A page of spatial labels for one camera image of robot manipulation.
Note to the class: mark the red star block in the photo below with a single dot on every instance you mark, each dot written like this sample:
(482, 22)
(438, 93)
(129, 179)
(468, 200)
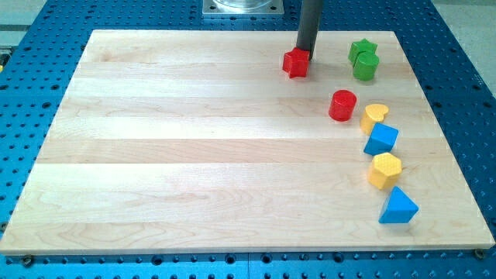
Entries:
(296, 62)

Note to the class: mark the green star block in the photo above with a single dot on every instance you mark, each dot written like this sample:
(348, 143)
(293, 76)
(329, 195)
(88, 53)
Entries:
(358, 47)

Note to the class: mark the light wooden board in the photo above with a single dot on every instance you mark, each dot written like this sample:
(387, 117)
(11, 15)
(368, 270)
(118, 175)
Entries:
(198, 142)

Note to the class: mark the red cylinder block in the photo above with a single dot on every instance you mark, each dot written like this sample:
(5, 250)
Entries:
(342, 105)

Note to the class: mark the yellow heart block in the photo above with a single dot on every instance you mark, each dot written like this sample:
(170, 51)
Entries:
(372, 114)

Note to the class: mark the blue cube block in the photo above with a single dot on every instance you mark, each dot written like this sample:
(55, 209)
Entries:
(381, 140)

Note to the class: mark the yellow hexagon block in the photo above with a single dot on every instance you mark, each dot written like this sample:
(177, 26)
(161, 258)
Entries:
(384, 171)

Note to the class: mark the green cylinder block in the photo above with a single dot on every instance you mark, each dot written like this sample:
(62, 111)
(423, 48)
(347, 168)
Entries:
(365, 66)

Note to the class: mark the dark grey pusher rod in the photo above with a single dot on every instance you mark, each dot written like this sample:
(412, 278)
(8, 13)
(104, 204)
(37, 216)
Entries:
(311, 11)

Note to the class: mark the blue triangle block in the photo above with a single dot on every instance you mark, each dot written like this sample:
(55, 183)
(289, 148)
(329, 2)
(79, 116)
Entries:
(398, 208)

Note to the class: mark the blue perforated metal table plate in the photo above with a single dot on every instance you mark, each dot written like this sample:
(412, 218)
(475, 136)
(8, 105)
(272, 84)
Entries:
(448, 44)

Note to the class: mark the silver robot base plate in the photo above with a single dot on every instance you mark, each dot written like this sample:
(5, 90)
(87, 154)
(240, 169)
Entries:
(242, 7)

